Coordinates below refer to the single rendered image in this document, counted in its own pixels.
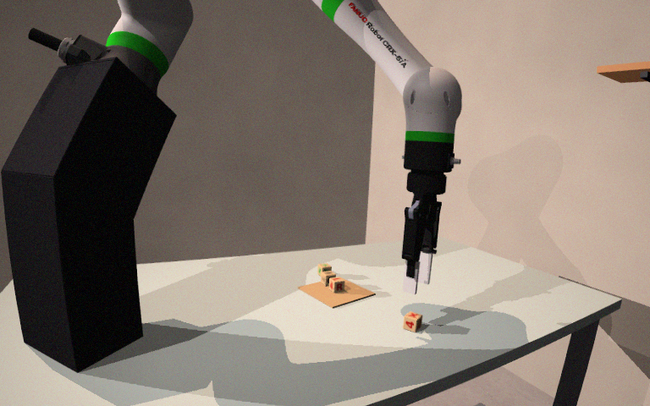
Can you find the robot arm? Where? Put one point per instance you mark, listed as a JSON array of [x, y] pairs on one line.
[[150, 32]]

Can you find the tan square mat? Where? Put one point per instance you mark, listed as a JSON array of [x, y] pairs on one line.
[[352, 293]]

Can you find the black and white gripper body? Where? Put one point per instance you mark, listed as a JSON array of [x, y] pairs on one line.
[[422, 186]]

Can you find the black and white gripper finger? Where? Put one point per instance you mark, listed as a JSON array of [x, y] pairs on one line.
[[412, 243], [429, 244]]

